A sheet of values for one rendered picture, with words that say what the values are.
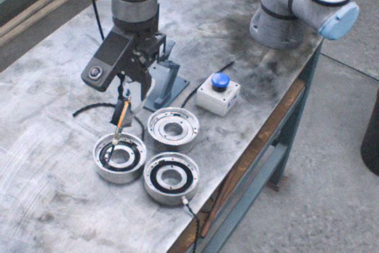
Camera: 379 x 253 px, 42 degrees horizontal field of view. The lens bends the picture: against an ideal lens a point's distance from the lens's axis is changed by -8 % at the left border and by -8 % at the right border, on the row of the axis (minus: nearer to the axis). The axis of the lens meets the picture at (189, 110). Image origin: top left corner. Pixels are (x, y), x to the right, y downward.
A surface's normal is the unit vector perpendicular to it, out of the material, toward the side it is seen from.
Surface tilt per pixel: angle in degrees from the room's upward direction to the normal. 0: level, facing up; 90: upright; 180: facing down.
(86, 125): 0
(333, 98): 0
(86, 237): 0
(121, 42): 29
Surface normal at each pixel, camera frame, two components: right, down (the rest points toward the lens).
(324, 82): 0.07, -0.71
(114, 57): -0.13, -0.33
